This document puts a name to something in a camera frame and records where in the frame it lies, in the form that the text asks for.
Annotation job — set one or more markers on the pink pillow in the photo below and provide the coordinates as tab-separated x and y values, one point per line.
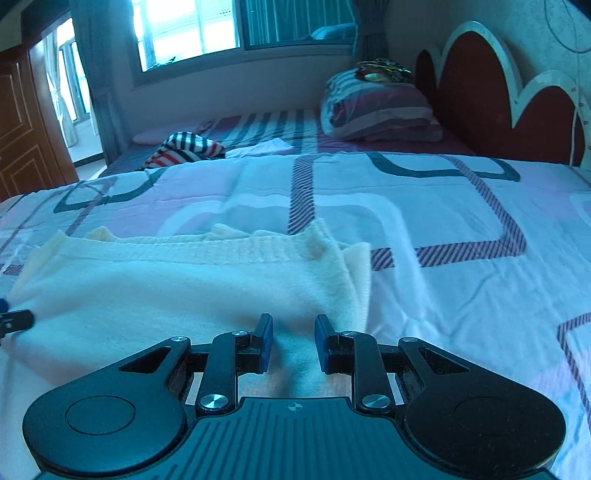
150	136

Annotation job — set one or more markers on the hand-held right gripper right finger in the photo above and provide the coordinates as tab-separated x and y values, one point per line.
323	346

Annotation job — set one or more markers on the cream knit sweater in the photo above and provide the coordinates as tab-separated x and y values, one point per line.
161	286

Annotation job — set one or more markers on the striped pillow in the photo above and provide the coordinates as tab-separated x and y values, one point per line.
383	110

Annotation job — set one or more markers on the striped bed sheet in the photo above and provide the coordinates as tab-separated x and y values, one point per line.
277	127

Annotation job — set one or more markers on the blanket with square pattern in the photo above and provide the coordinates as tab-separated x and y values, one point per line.
461	286

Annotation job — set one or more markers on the red and white headboard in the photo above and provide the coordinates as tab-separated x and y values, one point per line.
475	92

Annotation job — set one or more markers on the blue cushion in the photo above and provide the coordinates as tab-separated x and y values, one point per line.
330	31

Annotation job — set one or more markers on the grey curtain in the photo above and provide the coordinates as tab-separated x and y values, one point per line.
369	27
99	69

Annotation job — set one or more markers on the patterned cloth bundle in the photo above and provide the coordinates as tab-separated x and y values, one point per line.
383	71

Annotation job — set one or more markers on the black white red striped cloth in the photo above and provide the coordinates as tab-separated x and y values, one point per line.
184	147

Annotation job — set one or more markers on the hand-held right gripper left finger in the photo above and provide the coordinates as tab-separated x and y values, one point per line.
265	344

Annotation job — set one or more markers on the white doorway curtain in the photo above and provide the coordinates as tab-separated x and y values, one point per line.
62	92

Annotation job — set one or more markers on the large window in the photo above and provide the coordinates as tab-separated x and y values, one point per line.
184	27

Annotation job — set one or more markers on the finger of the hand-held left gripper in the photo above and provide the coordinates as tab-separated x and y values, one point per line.
16	320

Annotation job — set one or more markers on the brown wooden door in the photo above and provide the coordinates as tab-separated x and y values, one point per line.
23	138

